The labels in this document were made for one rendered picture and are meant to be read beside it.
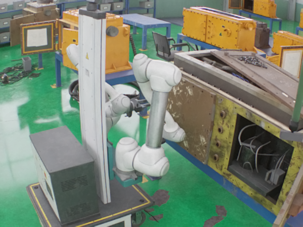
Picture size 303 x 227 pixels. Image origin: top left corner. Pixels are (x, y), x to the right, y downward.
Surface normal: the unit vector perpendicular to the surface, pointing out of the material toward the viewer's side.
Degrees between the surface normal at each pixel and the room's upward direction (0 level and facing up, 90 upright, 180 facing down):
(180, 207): 0
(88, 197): 90
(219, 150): 90
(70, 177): 90
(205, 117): 90
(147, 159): 77
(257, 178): 0
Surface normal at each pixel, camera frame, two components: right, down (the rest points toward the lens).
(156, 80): -0.50, 0.29
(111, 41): 0.58, 0.38
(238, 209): 0.04, -0.90
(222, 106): -0.84, 0.21
